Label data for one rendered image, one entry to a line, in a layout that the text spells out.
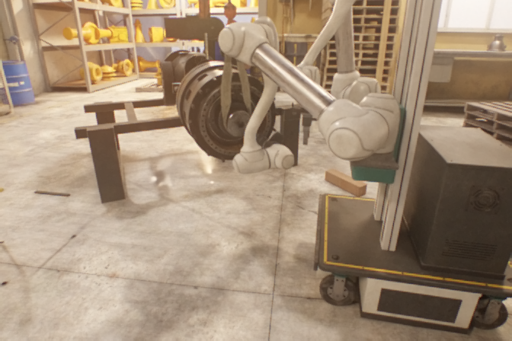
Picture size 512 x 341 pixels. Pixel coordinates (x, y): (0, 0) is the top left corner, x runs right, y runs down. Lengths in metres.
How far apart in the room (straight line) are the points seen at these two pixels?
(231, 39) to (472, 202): 1.15
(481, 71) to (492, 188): 5.74
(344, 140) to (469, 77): 6.13
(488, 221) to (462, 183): 0.20
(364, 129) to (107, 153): 2.08
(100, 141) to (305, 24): 4.58
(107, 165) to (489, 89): 6.63
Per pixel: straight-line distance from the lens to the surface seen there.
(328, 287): 1.70
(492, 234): 1.58
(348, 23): 1.82
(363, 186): 2.74
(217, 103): 1.73
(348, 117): 1.04
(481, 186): 1.45
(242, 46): 1.25
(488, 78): 7.21
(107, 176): 2.72
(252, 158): 1.42
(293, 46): 4.80
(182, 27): 4.34
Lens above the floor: 1.29
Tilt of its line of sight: 21 degrees down
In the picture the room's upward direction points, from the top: straight up
